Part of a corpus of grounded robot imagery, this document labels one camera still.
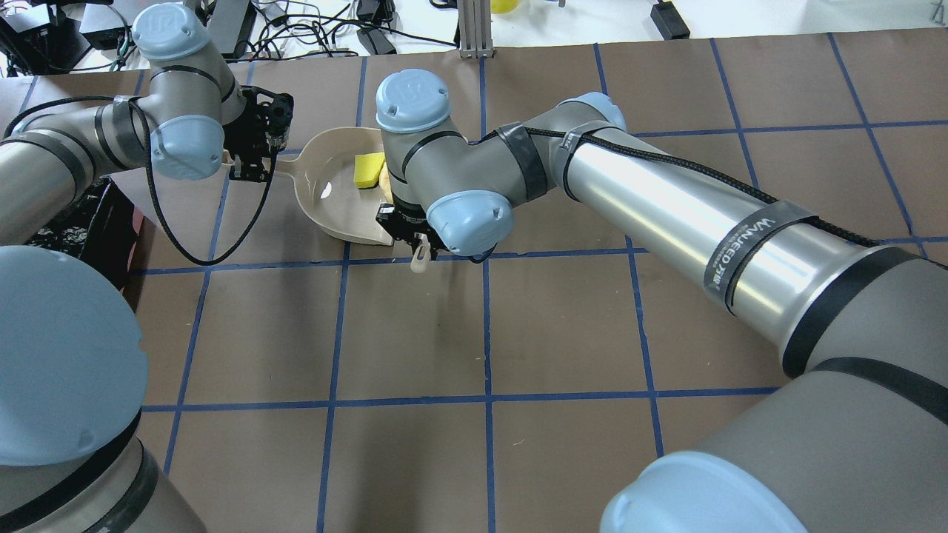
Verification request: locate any beige hand brush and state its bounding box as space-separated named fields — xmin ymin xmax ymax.
xmin=410 ymin=232 xmax=431 ymax=274

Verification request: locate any yellow sponge piece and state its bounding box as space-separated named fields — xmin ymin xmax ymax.
xmin=353 ymin=152 xmax=386 ymax=190

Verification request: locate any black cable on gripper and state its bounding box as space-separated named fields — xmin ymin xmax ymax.
xmin=4 ymin=95 xmax=278 ymax=267

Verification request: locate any beige dustpan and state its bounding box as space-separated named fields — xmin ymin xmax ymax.
xmin=276 ymin=126 xmax=394 ymax=247

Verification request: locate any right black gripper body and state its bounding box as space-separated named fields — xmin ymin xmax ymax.
xmin=375 ymin=203 xmax=448 ymax=260

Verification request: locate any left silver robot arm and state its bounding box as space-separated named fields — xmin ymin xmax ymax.
xmin=1 ymin=3 xmax=294 ymax=532

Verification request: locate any pale melon slice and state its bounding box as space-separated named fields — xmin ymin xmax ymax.
xmin=377 ymin=164 xmax=394 ymax=204

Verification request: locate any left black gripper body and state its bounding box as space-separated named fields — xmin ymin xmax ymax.
xmin=224 ymin=85 xmax=295 ymax=182

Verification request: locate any bin with black bag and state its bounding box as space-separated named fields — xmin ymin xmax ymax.
xmin=26 ymin=175 xmax=140 ymax=291

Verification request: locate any aluminium frame post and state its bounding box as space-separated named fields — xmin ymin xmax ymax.
xmin=456 ymin=0 xmax=495 ymax=58

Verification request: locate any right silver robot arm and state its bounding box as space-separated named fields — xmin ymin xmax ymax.
xmin=375 ymin=70 xmax=947 ymax=532

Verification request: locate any black power adapter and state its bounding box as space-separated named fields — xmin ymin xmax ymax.
xmin=650 ymin=1 xmax=691 ymax=41

